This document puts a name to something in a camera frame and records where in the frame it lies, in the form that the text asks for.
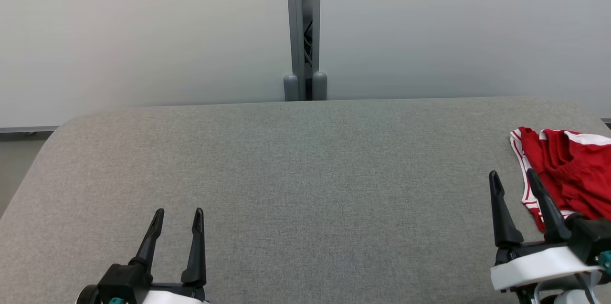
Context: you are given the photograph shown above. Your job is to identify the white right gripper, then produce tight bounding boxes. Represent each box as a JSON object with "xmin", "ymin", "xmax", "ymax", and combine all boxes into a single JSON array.
[{"xmin": 489, "ymin": 168, "xmax": 603, "ymax": 293}]

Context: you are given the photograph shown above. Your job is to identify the grey metal partition post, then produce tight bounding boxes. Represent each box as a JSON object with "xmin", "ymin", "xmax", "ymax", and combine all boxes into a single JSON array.
[{"xmin": 283, "ymin": 0, "xmax": 328, "ymax": 102}]

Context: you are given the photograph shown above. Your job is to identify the red shorts with white stripe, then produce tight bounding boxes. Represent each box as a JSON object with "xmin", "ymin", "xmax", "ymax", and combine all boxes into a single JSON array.
[{"xmin": 537, "ymin": 128, "xmax": 611, "ymax": 222}]

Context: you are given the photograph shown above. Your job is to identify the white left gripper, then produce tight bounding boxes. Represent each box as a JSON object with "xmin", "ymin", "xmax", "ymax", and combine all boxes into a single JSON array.
[{"xmin": 129, "ymin": 208, "xmax": 211, "ymax": 304}]

